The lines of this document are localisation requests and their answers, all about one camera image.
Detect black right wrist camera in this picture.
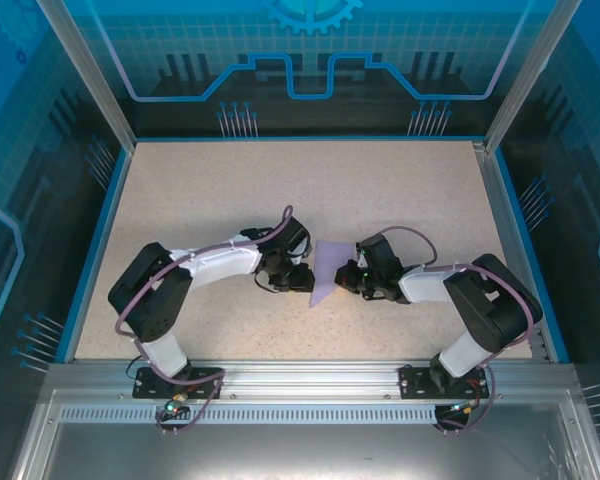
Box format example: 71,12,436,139
355,234,400,270

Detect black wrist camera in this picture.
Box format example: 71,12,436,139
355,234,400,270
278,217,313,265

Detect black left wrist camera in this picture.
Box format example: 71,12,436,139
278,217,313,265

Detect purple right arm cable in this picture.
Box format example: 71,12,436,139
374,225,545,435

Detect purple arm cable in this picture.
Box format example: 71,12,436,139
374,225,545,435
114,204,295,437

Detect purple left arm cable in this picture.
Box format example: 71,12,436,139
114,204,295,437

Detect aluminium mounting rail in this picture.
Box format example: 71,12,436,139
44,358,581,404

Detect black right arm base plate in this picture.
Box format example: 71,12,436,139
398,364,486,400

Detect aluminium side rail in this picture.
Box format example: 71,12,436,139
472,141,551,362

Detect slotted grey cable duct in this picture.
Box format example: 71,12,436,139
57,404,461,426

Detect cable connector with green light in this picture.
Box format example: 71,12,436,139
162,393,191,419
447,398,484,417

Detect thin black cable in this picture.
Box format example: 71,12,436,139
125,352,149,382

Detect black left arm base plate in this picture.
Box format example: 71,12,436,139
132,366,225,400

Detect aluminium frame post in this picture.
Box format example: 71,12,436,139
34,0,137,151
483,0,576,155

